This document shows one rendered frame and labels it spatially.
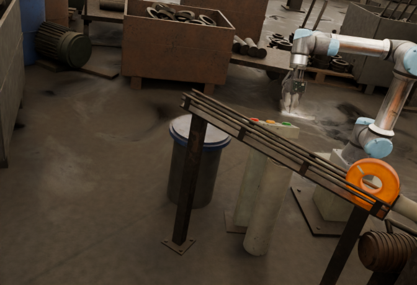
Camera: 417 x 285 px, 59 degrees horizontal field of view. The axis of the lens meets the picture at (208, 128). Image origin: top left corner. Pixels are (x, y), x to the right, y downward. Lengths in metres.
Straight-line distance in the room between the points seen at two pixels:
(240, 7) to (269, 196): 3.43
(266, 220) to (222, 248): 0.27
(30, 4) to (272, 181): 2.62
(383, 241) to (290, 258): 0.67
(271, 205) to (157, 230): 0.58
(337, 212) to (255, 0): 3.20
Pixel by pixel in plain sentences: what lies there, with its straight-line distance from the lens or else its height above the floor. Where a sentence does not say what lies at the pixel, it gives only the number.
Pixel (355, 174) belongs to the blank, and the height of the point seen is 0.71.
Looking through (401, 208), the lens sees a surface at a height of 0.67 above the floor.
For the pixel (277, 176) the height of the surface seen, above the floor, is 0.47.
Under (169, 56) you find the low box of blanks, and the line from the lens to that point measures 3.21.
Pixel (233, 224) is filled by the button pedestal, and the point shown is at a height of 0.01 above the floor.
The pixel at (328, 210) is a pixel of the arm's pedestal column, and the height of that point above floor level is 0.09.
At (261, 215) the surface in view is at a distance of 1.72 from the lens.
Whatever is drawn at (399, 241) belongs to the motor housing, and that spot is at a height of 0.53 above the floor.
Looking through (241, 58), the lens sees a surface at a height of 0.33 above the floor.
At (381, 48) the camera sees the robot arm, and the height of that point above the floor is 0.97.
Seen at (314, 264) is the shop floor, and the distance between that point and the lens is 1.97.
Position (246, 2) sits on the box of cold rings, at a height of 0.61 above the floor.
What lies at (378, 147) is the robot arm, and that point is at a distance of 1.90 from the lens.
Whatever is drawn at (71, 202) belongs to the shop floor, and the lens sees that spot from 2.04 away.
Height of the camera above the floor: 1.31
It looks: 28 degrees down
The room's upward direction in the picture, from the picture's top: 11 degrees clockwise
